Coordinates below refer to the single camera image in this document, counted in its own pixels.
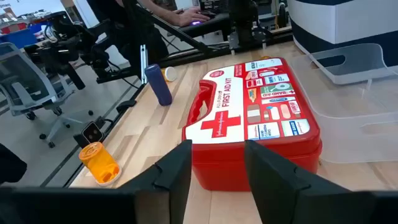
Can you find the grey office chair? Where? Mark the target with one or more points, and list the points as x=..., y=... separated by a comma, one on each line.
x=21, y=84

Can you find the orange pill bottle white cap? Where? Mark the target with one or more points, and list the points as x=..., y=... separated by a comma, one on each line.
x=170, y=74
x=265, y=57
x=99, y=161

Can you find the person's forearm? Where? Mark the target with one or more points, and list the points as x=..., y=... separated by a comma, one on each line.
x=161, y=11

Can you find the blue storage crate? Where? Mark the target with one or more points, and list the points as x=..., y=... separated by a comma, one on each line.
x=18, y=39

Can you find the person's hand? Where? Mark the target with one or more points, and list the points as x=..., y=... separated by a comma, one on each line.
x=189, y=17

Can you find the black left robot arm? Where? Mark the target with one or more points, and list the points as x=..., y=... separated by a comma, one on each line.
x=245, y=21

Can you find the black computer mouse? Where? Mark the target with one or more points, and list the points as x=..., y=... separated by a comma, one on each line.
x=196, y=22

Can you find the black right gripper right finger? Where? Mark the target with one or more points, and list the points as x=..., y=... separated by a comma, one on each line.
x=273, y=186

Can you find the black desk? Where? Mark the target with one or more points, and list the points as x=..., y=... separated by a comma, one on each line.
x=211, y=28

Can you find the black equipment stand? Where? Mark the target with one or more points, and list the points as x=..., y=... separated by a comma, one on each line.
x=62, y=46

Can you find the black table-level camera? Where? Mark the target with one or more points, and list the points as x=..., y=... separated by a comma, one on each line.
x=91, y=132

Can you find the person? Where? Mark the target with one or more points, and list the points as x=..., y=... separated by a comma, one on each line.
x=146, y=43

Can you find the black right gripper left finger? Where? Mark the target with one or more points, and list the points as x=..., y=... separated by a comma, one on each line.
x=168, y=186

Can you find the navy white striped fabric basket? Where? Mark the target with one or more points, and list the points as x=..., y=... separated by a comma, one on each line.
x=326, y=18

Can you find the red first aid kit case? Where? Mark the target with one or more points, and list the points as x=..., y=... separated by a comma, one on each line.
x=224, y=102

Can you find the clear plastic bin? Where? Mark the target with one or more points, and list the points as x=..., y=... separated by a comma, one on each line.
x=351, y=137

